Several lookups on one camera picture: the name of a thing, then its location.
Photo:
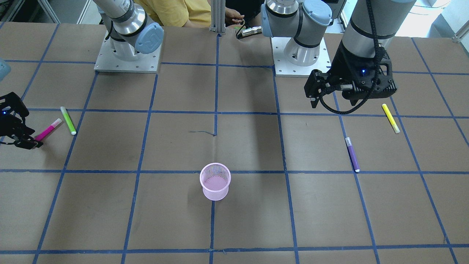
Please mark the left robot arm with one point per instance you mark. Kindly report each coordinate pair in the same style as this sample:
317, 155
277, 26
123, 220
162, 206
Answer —
372, 23

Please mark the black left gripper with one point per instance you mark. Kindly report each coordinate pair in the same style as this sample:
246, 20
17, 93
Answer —
343, 65

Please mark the pink pen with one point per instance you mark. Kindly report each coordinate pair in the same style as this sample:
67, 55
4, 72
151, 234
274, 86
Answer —
48, 130

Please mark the purple pen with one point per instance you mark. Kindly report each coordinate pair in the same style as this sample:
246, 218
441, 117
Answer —
352, 154

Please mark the green pen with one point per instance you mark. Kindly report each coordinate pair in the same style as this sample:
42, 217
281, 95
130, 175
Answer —
68, 120

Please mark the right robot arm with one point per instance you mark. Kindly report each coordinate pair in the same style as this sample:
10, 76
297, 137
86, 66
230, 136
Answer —
132, 45

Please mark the pink mesh cup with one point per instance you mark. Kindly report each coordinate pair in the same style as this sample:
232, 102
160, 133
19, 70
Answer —
215, 179

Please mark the yellow pen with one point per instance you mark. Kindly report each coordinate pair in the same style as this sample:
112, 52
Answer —
390, 118

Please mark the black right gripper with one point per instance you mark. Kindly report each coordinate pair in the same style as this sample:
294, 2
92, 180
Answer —
14, 126

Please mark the person in yellow shirt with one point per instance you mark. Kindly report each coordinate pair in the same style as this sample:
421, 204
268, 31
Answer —
179, 13

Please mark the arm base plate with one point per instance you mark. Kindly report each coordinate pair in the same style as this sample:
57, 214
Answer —
120, 57
293, 60

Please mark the aluminium frame post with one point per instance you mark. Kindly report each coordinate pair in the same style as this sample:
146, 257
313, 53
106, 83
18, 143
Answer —
217, 16

